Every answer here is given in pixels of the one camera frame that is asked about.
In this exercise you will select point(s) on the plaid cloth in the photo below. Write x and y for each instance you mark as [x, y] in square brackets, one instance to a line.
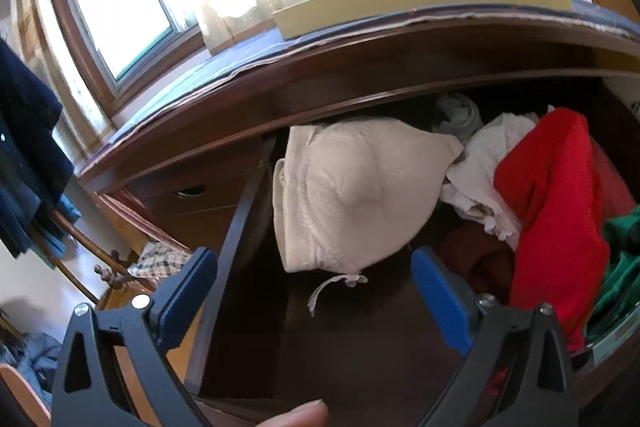
[160, 259]

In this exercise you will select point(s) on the wicker basket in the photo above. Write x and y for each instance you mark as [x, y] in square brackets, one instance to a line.
[17, 384]

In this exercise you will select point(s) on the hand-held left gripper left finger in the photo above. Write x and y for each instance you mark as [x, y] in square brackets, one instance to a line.
[187, 292]

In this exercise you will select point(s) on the white lace garment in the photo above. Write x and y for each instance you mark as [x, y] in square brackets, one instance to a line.
[480, 162]

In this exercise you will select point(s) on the wooden coat rack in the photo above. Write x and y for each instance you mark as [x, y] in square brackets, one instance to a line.
[80, 237]

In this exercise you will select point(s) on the person's left hand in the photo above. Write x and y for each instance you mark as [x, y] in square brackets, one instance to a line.
[295, 414]

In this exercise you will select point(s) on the dark blue hanging clothes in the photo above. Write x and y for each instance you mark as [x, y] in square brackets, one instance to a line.
[25, 132]

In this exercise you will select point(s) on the green garment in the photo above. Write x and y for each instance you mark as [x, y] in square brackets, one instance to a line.
[625, 267]

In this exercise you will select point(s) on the blue checked cloth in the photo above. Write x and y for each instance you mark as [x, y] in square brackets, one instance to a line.
[240, 57]

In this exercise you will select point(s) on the wooden dresser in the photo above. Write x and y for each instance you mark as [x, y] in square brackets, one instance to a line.
[350, 72]

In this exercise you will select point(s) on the beige cardboard box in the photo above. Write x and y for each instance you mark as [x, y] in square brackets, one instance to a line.
[400, 2]

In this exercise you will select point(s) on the blue jacket on floor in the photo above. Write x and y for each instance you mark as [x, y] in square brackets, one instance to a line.
[30, 357]

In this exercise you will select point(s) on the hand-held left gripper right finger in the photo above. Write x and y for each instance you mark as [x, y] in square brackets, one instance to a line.
[440, 292]

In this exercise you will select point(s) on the beige bra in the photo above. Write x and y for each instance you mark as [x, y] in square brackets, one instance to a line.
[350, 187]

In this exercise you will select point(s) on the dark wooden drawer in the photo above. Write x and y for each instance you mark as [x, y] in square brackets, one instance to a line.
[350, 347]

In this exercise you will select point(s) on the small dresser drawer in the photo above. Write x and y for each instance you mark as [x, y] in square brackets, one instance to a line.
[220, 192]

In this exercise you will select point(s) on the bright red garment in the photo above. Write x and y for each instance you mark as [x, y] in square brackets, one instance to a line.
[550, 207]

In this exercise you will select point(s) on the grey sock pair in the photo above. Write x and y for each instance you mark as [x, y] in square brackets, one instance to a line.
[457, 117]

